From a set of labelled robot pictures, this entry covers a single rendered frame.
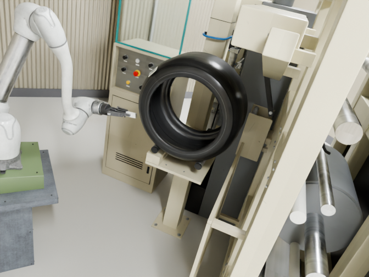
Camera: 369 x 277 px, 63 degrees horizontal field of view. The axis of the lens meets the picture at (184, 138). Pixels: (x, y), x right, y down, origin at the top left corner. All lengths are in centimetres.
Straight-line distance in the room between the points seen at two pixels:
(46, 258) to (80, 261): 22
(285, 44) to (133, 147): 189
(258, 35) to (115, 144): 191
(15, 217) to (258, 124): 152
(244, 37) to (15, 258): 186
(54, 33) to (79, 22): 268
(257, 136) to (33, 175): 131
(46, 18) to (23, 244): 133
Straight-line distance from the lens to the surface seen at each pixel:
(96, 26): 443
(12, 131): 176
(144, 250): 241
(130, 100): 257
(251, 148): 194
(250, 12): 121
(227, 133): 157
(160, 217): 266
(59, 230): 253
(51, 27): 169
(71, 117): 190
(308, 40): 129
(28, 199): 181
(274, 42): 111
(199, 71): 151
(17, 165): 185
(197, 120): 203
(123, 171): 291
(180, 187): 232
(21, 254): 225
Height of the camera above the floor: 183
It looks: 28 degrees down
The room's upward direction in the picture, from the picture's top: 13 degrees clockwise
